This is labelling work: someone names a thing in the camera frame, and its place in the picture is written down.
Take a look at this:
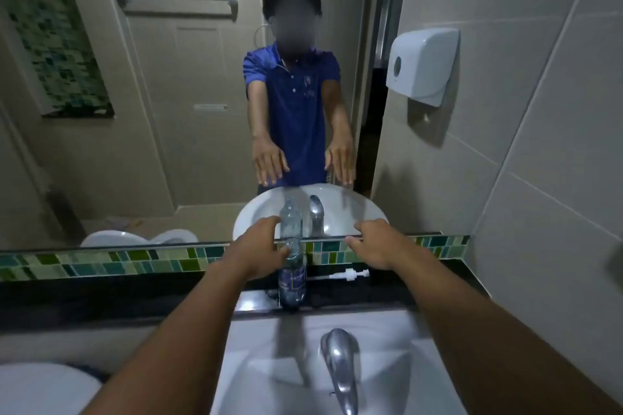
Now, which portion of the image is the person's left hand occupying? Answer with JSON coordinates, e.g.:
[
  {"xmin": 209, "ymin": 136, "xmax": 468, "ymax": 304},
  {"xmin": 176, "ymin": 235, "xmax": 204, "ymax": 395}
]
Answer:
[{"xmin": 221, "ymin": 216, "xmax": 292, "ymax": 282}]

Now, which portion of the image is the person's right hand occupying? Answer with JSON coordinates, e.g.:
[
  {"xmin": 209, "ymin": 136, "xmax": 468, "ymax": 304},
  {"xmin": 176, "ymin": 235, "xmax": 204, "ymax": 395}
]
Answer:
[{"xmin": 345, "ymin": 219, "xmax": 415, "ymax": 272}]

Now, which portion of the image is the person's left forearm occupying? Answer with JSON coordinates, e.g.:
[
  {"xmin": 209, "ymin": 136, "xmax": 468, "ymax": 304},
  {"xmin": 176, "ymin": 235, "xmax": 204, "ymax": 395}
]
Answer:
[{"xmin": 82, "ymin": 259, "xmax": 250, "ymax": 415}]

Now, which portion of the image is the person's right forearm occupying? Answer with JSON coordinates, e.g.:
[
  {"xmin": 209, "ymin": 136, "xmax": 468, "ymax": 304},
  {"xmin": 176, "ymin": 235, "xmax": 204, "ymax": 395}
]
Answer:
[{"xmin": 389, "ymin": 250, "xmax": 623, "ymax": 415}]

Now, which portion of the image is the clear plastic bottle blue label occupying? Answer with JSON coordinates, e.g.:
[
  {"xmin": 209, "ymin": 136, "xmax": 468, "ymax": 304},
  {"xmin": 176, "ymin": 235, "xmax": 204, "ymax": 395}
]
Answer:
[{"xmin": 277, "ymin": 239, "xmax": 309, "ymax": 314}]

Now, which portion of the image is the white pump dispenser head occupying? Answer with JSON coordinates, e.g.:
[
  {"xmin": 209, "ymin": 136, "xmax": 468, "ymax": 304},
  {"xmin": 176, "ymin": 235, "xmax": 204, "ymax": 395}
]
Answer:
[{"xmin": 327, "ymin": 268, "xmax": 371, "ymax": 282}]

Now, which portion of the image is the white washbasin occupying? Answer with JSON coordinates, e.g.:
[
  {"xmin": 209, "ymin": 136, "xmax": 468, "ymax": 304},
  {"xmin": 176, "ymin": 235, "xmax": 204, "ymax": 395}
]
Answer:
[{"xmin": 209, "ymin": 307, "xmax": 469, "ymax": 415}]

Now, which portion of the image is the chrome faucet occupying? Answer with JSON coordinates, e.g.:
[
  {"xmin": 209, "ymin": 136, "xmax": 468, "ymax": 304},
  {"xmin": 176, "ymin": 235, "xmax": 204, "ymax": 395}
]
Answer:
[{"xmin": 319, "ymin": 328, "xmax": 361, "ymax": 415}]

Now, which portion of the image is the white paper towel dispenser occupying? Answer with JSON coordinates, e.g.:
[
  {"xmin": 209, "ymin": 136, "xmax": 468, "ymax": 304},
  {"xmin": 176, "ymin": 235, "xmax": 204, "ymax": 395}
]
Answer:
[{"xmin": 385, "ymin": 28, "xmax": 461, "ymax": 108}]

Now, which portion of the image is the wall mirror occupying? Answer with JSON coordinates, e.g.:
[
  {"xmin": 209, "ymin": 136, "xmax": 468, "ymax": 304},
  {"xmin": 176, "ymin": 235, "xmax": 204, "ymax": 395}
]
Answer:
[{"xmin": 0, "ymin": 0, "xmax": 413, "ymax": 252}]

